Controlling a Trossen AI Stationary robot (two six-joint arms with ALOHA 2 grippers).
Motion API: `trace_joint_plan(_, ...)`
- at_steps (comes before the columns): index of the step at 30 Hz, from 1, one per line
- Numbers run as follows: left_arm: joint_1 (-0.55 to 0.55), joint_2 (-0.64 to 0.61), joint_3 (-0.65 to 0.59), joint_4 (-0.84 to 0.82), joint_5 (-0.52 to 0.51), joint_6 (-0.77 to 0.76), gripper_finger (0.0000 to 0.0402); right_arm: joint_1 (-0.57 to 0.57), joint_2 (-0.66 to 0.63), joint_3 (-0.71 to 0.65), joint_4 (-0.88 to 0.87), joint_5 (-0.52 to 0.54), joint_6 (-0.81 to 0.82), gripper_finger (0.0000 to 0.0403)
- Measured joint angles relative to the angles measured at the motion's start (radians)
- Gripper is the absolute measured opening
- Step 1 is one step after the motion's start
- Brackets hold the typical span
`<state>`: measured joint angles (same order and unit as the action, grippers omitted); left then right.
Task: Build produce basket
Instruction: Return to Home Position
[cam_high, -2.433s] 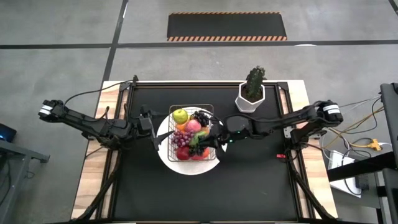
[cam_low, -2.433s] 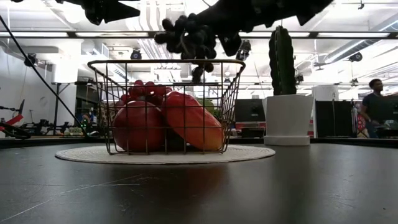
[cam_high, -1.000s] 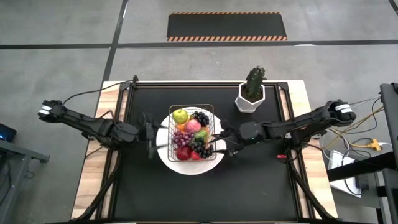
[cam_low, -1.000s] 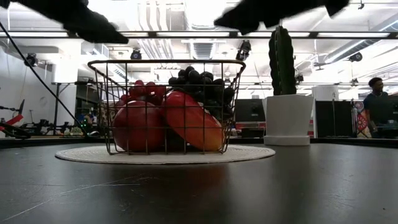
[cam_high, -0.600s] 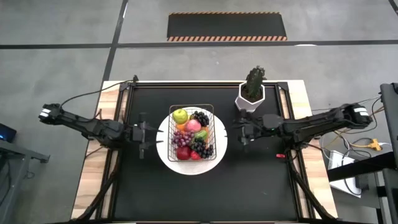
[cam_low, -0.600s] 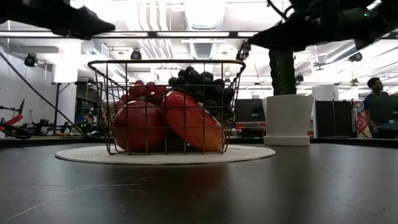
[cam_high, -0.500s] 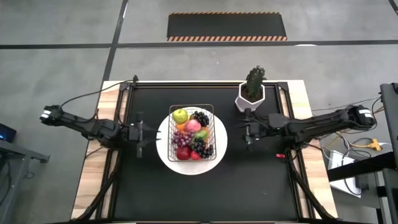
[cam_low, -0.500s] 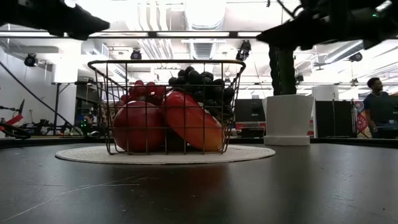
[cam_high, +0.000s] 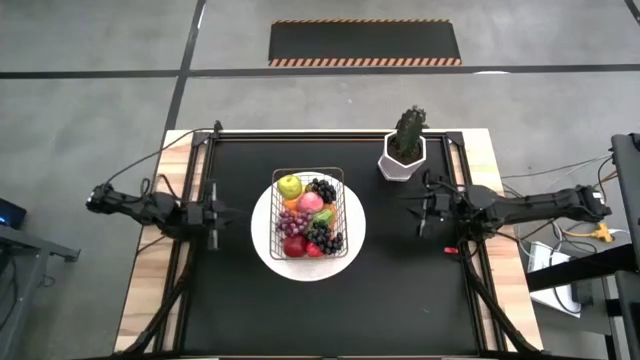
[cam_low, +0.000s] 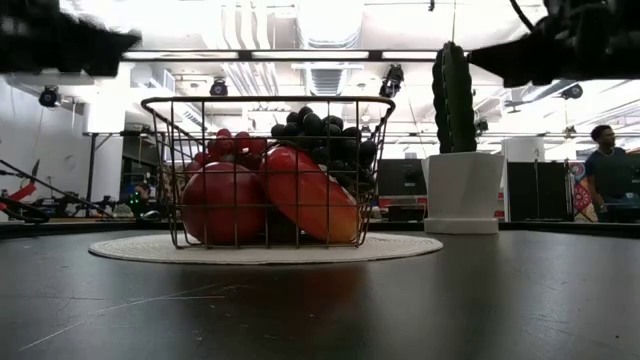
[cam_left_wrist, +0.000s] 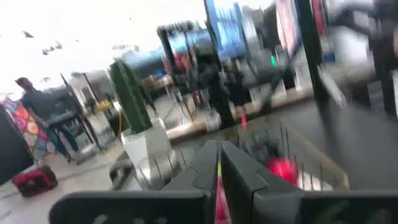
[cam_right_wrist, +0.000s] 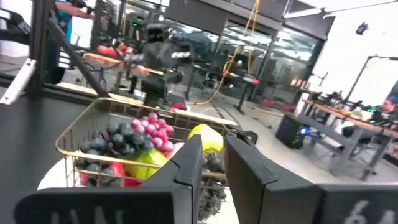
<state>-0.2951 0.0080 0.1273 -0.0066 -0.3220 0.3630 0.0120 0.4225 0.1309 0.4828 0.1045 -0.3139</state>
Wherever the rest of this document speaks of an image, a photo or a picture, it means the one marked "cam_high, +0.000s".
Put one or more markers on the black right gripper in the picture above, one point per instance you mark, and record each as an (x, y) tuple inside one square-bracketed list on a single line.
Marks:
[(440, 210)]

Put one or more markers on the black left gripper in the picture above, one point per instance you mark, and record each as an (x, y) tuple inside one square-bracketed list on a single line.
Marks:
[(214, 192)]

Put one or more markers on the purple grape bunch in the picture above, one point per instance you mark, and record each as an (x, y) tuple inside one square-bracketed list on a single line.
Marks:
[(292, 222)]

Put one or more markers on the green apple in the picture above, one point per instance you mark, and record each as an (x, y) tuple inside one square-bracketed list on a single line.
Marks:
[(290, 186)]

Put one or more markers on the pink peach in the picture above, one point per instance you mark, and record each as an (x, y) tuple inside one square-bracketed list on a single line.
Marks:
[(310, 202)]

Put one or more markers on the round orange fruit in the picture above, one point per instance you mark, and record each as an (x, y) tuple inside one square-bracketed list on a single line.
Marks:
[(332, 209)]

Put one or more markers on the green bell pepper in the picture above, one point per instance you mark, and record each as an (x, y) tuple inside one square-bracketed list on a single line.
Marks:
[(323, 216)]

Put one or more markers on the red and yellow mango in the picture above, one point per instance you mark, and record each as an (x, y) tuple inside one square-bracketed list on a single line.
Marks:
[(314, 250)]

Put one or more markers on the black grape bunch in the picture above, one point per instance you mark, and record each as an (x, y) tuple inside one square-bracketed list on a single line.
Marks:
[(325, 240), (325, 190)]

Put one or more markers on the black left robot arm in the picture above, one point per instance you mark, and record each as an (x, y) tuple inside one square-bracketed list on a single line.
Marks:
[(150, 207)]

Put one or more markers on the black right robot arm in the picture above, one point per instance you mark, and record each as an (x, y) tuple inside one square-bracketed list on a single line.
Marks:
[(540, 205)]

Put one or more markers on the white hexagonal plant pot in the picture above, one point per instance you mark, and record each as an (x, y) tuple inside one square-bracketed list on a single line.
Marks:
[(395, 170)]

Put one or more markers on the small red clamp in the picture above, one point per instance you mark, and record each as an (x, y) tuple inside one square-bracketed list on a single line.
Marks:
[(451, 250)]

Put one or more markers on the green cactus plant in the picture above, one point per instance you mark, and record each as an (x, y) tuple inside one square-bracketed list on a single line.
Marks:
[(410, 130)]

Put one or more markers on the white round plate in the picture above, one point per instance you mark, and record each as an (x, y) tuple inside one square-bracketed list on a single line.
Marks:
[(310, 270)]

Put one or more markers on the white box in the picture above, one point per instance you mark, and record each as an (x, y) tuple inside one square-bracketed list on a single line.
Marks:
[(547, 270)]

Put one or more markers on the black hazard-striped floor mat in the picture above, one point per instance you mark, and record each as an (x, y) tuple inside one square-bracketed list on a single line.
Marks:
[(365, 42)]

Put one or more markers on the black equipment cart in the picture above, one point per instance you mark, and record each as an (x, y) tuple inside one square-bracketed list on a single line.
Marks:
[(627, 200)]

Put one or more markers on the grey metal table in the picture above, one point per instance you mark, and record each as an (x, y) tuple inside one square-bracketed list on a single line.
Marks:
[(20, 260)]

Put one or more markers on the black computer with blue light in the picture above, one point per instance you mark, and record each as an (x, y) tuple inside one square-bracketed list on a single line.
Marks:
[(10, 215)]

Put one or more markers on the black aluminium table frame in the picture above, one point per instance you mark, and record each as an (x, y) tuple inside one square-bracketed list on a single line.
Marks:
[(330, 135)]

